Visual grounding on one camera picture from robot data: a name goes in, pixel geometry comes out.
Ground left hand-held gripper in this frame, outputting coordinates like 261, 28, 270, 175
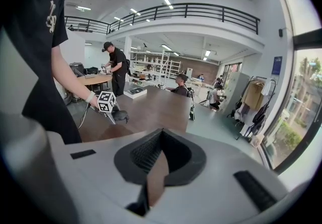
97, 91, 117, 125

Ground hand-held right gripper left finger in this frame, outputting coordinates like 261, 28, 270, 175
46, 128, 164, 224

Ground black balcony railing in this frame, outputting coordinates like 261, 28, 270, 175
64, 3, 261, 36

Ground person's left forearm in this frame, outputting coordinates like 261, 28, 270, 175
51, 43, 92, 103

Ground round light wooden table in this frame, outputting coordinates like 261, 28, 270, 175
76, 73, 113, 93

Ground clothes rack with garments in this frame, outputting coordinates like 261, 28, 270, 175
227, 76, 278, 141

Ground person's left hand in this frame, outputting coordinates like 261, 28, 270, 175
90, 96, 100, 111

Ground black shirt with cream print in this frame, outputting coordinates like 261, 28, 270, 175
0, 0, 83, 144

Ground white shelving unit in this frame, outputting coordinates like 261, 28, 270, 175
130, 50, 182, 86

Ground blue wall poster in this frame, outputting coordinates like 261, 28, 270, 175
273, 56, 283, 76

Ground large dark-framed window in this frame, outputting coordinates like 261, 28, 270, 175
260, 0, 322, 175

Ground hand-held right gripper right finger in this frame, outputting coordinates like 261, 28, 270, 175
145, 128, 290, 224

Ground brown wooden table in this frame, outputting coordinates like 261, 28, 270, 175
77, 85, 193, 143

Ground white flat box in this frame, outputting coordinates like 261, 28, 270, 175
123, 87, 147, 99

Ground grey metal lockers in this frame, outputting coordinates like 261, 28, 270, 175
222, 71, 250, 108

